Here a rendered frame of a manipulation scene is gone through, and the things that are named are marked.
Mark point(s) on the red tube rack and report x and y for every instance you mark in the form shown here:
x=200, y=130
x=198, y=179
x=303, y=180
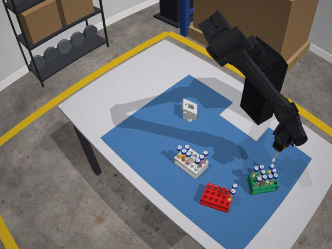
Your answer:
x=213, y=198

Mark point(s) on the test tube with blue cap and pink liquid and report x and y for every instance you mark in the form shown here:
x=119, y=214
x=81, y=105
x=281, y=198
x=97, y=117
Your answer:
x=188, y=155

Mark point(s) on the blue bench mat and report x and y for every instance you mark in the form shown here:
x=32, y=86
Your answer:
x=147, y=141

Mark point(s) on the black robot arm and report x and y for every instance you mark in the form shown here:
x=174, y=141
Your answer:
x=230, y=45

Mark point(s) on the green test tube rack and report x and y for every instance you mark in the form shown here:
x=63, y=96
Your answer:
x=263, y=189

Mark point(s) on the white tube rack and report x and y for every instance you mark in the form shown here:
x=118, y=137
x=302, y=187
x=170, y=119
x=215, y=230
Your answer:
x=190, y=169

